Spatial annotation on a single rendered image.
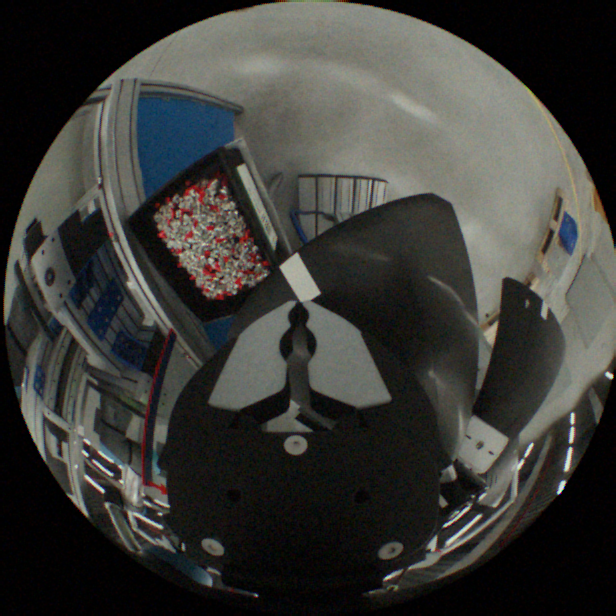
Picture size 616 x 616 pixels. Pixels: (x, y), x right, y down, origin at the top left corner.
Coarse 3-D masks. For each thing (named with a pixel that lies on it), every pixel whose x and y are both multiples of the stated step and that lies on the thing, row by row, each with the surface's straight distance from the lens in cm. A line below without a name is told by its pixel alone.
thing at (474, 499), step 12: (456, 468) 31; (468, 468) 33; (456, 480) 29; (468, 480) 29; (480, 480) 31; (444, 492) 28; (456, 492) 28; (468, 492) 28; (480, 492) 31; (456, 504) 27; (468, 504) 32; (456, 516) 35; (444, 528) 36
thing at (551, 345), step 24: (504, 288) 37; (528, 288) 40; (504, 312) 36; (552, 312) 44; (504, 336) 35; (528, 336) 37; (552, 336) 41; (504, 360) 34; (528, 360) 36; (552, 360) 41; (504, 384) 33; (528, 384) 35; (552, 384) 41; (480, 408) 32; (504, 408) 33; (528, 408) 36; (504, 432) 34
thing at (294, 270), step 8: (296, 256) 14; (288, 264) 14; (296, 264) 14; (288, 272) 14; (296, 272) 14; (304, 272) 14; (288, 280) 14; (296, 280) 14; (304, 280) 14; (312, 280) 14; (296, 288) 14; (304, 288) 14; (312, 288) 14; (304, 296) 14; (312, 296) 14
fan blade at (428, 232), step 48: (336, 240) 13; (384, 240) 13; (432, 240) 13; (288, 288) 15; (336, 288) 13; (384, 288) 12; (432, 288) 12; (384, 336) 13; (432, 336) 13; (432, 384) 14
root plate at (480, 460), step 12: (480, 420) 33; (468, 432) 33; (480, 432) 33; (492, 432) 34; (468, 444) 33; (492, 444) 34; (504, 444) 34; (468, 456) 33; (480, 456) 34; (492, 456) 34; (480, 468) 34
